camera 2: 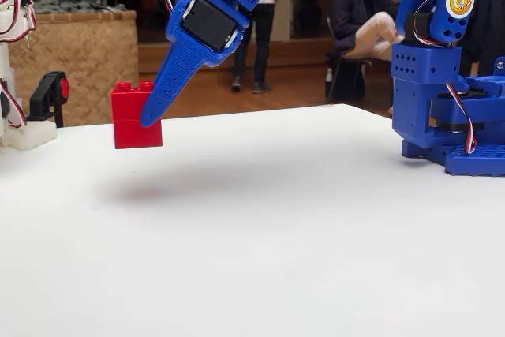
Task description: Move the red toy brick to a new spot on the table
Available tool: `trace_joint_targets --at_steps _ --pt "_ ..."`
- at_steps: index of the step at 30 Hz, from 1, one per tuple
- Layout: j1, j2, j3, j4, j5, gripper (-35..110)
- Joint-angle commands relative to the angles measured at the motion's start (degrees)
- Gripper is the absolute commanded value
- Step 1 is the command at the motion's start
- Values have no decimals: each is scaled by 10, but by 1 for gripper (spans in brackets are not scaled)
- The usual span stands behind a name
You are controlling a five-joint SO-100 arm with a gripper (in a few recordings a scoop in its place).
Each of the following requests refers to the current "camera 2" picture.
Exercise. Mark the person in dark jacket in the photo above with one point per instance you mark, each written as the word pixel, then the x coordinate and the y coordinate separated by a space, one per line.
pixel 355 13

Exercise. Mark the black clamp with red knob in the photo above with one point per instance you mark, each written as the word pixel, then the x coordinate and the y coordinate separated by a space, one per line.
pixel 47 92

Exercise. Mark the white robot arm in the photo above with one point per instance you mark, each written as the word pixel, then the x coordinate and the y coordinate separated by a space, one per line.
pixel 8 21

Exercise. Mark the person in white sweater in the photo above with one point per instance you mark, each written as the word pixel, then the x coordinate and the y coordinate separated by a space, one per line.
pixel 262 45

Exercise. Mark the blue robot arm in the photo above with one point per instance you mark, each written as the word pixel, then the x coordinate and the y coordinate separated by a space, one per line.
pixel 418 96

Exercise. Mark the red lego brick stack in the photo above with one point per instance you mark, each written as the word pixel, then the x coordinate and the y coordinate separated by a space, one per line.
pixel 126 116

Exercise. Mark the white bottle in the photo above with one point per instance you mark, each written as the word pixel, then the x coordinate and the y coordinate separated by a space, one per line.
pixel 329 80

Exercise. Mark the dark chair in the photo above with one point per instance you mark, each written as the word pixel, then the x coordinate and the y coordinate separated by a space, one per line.
pixel 349 76

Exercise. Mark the grey stones in planter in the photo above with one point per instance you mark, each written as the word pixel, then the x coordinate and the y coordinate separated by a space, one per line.
pixel 71 6

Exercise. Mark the woven wicker planter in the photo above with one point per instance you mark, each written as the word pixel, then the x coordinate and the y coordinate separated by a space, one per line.
pixel 87 64

